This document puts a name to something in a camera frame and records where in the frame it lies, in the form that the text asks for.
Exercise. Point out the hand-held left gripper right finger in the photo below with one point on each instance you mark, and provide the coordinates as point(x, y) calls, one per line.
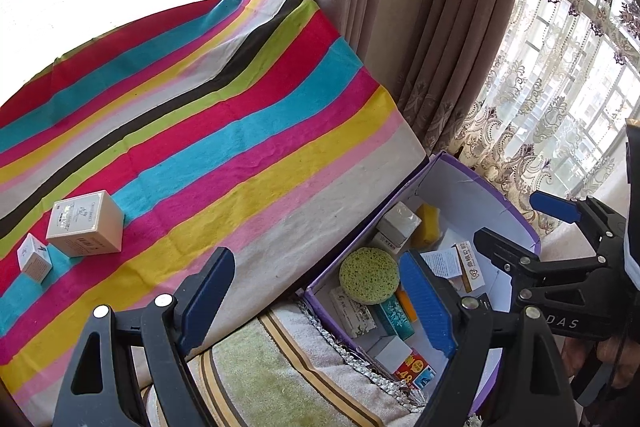
point(425, 302)

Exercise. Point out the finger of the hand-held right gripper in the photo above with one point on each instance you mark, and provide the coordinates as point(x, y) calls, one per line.
point(505, 252)
point(555, 207)

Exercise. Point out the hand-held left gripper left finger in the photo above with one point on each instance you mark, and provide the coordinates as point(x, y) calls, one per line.
point(207, 302)

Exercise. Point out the orange box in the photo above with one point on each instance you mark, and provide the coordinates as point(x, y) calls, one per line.
point(406, 304)

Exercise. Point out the teal box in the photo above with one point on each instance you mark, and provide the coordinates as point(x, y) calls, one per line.
point(396, 319)

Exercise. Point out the white box with dark lettering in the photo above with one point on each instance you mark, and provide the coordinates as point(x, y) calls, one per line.
point(472, 267)

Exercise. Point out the silver white cube box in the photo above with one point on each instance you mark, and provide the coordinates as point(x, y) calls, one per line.
point(392, 353)

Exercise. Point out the green round sponge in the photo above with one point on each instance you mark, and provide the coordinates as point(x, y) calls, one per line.
point(369, 276)

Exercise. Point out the small white box dark print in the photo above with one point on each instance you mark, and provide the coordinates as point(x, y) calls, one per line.
point(387, 243)

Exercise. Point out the long white box green print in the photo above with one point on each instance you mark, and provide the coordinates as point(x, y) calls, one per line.
point(352, 313)

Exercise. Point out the yellow sponge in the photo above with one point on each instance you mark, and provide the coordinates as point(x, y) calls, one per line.
point(429, 227)

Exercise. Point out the purple cardboard box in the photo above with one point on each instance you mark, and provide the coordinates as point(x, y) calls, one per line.
point(465, 187)

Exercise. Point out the large white box silver print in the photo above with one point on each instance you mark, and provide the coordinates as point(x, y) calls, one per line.
point(85, 222)

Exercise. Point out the small white box with text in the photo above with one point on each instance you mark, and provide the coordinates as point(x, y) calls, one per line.
point(35, 257)

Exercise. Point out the person's right hand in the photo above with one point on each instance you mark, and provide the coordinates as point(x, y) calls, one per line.
point(607, 354)

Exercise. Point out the white paper leaflet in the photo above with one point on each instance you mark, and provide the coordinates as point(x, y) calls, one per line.
point(440, 264)

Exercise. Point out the striped velvet cushion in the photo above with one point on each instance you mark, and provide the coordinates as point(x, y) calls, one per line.
point(260, 377)

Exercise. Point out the sheer lace curtain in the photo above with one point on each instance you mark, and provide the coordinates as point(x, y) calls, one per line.
point(565, 82)

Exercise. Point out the colourful striped cloth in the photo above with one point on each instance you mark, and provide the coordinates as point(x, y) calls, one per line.
point(225, 132)

